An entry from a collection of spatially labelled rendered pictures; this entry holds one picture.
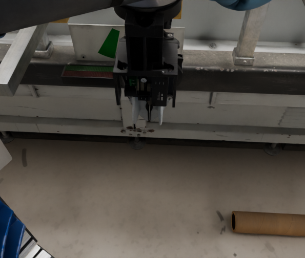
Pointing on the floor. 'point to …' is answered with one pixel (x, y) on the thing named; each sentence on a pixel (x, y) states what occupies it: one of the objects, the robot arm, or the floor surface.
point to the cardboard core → (274, 223)
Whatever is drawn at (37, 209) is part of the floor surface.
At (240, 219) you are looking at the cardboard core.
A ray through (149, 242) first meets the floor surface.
